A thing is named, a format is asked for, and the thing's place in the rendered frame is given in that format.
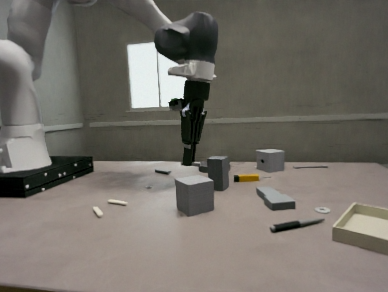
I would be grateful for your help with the cream shallow tray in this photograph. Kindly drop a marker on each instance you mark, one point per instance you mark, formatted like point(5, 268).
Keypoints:
point(358, 225)

